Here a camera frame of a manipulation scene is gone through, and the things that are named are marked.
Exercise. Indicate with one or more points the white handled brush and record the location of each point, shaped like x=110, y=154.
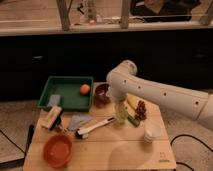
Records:
x=82, y=133

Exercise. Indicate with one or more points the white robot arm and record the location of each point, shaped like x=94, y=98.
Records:
x=196, y=105

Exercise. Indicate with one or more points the wooden block brush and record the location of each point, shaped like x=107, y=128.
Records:
x=51, y=117

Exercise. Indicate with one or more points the dark red bowl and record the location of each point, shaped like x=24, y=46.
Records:
x=101, y=93

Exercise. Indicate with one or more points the orange fruit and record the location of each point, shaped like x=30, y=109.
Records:
x=84, y=89

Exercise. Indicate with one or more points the yellow banana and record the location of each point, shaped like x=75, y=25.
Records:
x=132, y=101

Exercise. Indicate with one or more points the green plastic tray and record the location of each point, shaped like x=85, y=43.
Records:
x=68, y=88

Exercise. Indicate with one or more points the red grape bunch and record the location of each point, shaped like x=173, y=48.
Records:
x=140, y=111

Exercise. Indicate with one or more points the grey cloth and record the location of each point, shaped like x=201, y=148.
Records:
x=77, y=121

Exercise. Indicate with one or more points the green cucumber piece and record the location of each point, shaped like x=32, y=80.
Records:
x=133, y=120

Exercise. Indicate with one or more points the wooden folding table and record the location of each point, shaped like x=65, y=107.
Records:
x=112, y=147

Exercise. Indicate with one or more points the orange plastic bowl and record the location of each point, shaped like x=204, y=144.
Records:
x=57, y=150

